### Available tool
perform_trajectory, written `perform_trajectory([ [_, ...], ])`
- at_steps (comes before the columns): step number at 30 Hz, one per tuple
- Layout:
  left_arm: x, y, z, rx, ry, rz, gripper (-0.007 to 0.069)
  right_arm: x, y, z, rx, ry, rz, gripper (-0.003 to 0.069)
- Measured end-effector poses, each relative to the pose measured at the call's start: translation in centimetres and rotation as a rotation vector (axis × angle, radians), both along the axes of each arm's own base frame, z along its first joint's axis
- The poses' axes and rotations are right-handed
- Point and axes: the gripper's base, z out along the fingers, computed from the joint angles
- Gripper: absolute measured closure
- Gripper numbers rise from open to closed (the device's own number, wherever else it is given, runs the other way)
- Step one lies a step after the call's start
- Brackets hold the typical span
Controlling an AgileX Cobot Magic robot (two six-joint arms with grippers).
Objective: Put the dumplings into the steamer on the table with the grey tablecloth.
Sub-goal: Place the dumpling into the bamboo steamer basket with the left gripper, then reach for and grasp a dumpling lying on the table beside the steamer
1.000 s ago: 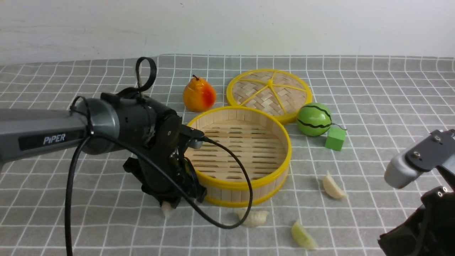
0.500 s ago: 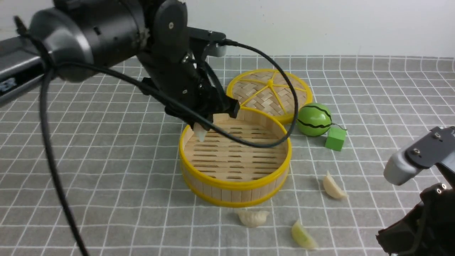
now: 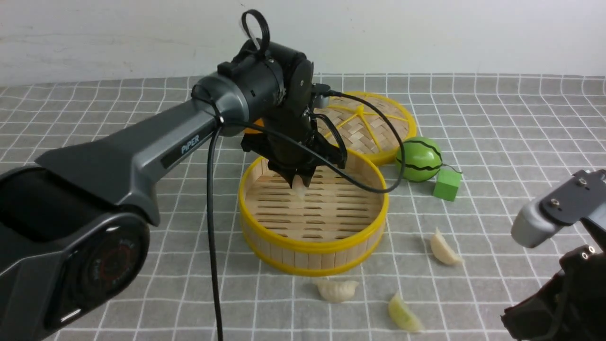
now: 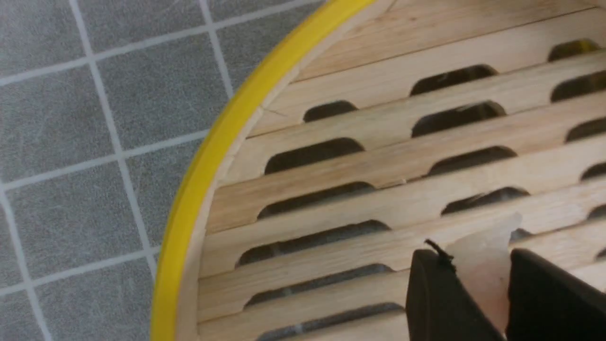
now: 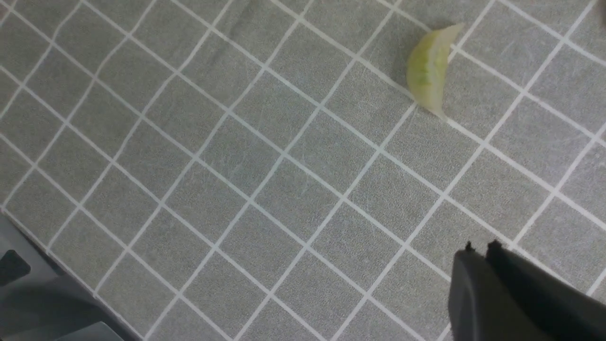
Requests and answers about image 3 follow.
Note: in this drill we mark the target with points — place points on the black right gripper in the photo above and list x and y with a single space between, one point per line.
571 306

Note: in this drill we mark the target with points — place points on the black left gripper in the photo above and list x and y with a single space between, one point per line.
296 143

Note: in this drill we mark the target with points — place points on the pink toy dumpling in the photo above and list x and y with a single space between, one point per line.
298 186

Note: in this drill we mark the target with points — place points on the white pleated toy dumpling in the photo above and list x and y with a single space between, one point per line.
336 292

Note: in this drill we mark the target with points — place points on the white crescent toy dumpling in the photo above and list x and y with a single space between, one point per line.
442 250

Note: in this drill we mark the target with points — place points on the green toy dumpling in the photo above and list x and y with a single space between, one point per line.
403 316

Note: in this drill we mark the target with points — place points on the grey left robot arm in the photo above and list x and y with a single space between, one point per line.
75 224

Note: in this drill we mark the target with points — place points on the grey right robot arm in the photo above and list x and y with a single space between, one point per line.
581 198

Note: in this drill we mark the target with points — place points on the yellow rimmed bamboo steamer tray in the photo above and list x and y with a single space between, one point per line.
334 227

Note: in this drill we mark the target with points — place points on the yellow rimmed woven steamer lid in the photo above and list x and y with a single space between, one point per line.
363 130

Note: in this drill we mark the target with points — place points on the green toy watermelon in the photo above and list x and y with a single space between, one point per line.
420 159

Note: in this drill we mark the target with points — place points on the grey checked tablecloth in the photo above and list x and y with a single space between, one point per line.
512 136

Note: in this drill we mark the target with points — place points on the green wooden cube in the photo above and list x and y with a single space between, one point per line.
447 184

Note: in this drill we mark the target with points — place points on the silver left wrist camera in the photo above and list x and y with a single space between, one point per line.
319 95

